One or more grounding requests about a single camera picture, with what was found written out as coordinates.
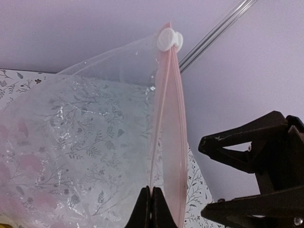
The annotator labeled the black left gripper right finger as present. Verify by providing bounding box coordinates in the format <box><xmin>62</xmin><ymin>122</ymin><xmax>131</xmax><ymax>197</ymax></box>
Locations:
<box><xmin>151</xmin><ymin>187</ymin><xmax>177</xmax><ymax>228</ymax></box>

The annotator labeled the clear pink zip top bag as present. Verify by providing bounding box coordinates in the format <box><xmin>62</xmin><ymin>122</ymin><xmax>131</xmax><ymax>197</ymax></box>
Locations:
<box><xmin>0</xmin><ymin>23</ymin><xmax>188</xmax><ymax>228</ymax></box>

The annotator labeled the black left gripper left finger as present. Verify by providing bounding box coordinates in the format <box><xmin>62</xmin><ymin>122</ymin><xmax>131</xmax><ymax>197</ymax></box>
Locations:
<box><xmin>125</xmin><ymin>186</ymin><xmax>151</xmax><ymax>228</ymax></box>

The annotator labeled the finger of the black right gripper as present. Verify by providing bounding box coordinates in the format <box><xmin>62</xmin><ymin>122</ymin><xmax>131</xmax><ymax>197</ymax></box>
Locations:
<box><xmin>198</xmin><ymin>111</ymin><xmax>304</xmax><ymax>190</ymax></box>
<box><xmin>201</xmin><ymin>186</ymin><xmax>304</xmax><ymax>228</ymax></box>

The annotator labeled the floral white table mat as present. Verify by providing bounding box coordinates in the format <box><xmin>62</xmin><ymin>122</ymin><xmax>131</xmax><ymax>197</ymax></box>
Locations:
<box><xmin>0</xmin><ymin>69</ymin><xmax>223</xmax><ymax>228</ymax></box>

